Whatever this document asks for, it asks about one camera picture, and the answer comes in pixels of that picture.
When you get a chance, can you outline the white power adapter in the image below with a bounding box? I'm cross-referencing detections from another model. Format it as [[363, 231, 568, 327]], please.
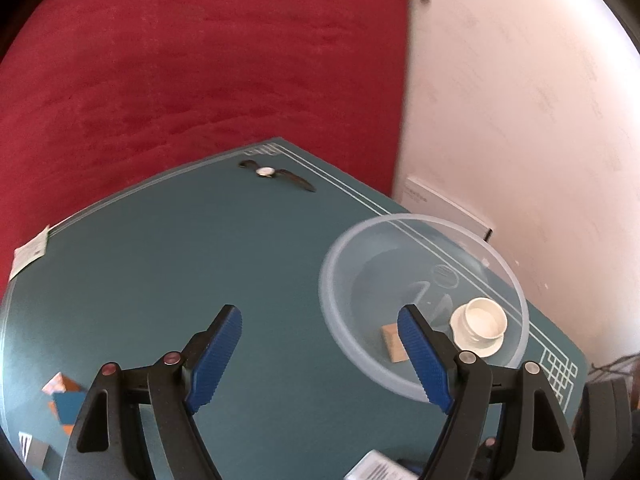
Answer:
[[344, 450, 419, 480]]

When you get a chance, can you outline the orange rectangular-face wedge block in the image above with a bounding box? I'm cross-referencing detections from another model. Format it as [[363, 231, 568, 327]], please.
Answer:
[[41, 372, 85, 436]]

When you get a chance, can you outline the white striped wedge block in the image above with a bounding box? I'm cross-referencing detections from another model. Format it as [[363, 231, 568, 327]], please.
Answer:
[[18, 431, 50, 470]]

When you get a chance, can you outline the white paper leaflet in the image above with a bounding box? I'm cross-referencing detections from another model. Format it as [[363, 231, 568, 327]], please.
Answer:
[[9, 226, 50, 281]]

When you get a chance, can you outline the white wall panel box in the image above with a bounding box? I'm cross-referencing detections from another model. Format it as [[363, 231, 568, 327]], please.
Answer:
[[400, 177, 494, 242]]

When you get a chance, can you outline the blue wedge block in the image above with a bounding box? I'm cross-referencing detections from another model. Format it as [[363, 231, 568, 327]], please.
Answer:
[[52, 391, 86, 426]]

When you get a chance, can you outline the clear plastic bowl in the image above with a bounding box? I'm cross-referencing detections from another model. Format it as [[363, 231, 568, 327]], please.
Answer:
[[319, 214, 529, 402]]

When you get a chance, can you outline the white ceramic cup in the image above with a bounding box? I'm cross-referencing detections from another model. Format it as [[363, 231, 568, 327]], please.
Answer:
[[449, 298, 508, 358]]

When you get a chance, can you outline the light wooden cube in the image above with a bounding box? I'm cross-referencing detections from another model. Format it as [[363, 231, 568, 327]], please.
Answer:
[[381, 323, 409, 363]]

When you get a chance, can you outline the red quilted mattress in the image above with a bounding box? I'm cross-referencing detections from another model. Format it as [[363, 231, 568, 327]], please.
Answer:
[[1, 0, 409, 272]]

